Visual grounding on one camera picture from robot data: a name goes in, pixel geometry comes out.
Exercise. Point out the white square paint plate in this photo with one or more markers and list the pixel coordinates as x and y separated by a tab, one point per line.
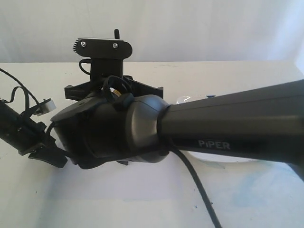
210	157

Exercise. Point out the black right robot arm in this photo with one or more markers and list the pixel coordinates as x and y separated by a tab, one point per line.
114	123

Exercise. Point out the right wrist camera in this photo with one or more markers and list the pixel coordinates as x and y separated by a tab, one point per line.
102	57

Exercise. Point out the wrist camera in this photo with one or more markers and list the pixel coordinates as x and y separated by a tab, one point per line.
102	57
44	107

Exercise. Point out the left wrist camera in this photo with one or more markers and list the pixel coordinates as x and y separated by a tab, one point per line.
44	107

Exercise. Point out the white sheet of paper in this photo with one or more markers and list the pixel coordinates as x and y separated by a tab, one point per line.
110	181

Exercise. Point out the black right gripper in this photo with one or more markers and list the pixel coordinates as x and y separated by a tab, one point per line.
105	85

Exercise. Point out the black paintbrush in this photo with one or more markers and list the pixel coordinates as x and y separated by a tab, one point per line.
116	34

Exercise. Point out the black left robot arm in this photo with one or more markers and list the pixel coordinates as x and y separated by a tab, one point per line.
7	113

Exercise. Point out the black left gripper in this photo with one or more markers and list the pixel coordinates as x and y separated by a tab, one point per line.
31	137

